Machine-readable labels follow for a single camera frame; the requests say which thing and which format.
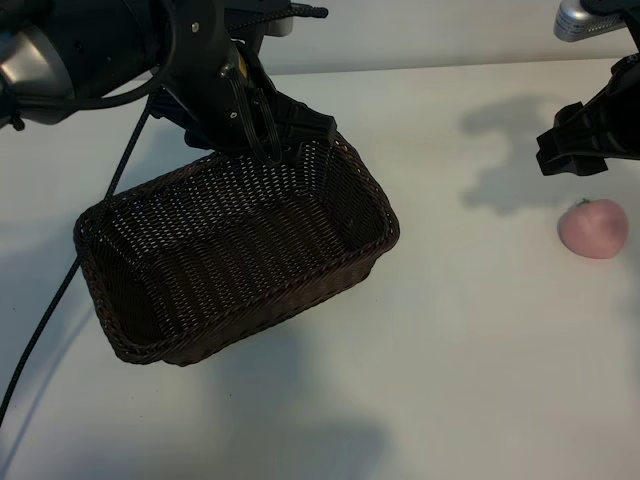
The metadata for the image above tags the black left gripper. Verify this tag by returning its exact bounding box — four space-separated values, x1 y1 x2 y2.
149 0 336 170

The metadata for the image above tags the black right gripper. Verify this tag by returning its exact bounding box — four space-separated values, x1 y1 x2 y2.
535 53 640 178

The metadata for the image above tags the pink peach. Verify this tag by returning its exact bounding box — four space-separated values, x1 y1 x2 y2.
556 197 630 260

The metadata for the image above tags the dark brown wicker basket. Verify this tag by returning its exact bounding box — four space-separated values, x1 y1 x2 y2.
73 130 401 367

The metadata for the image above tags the thin black wire bundle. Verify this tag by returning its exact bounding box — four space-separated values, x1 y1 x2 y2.
219 42 284 166

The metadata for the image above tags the black braided cable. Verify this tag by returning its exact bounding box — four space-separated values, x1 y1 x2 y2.
0 92 154 426

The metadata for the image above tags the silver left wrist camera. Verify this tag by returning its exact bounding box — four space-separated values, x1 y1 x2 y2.
264 14 302 37

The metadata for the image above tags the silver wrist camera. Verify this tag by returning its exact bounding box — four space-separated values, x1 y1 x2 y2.
264 14 302 37
552 0 629 47

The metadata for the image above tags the black camera cable plug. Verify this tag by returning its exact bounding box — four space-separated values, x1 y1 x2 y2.
224 3 330 32

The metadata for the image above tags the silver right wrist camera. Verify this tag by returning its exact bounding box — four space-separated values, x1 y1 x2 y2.
552 0 629 47

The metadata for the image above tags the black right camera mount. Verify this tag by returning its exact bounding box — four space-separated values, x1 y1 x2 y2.
579 0 640 19

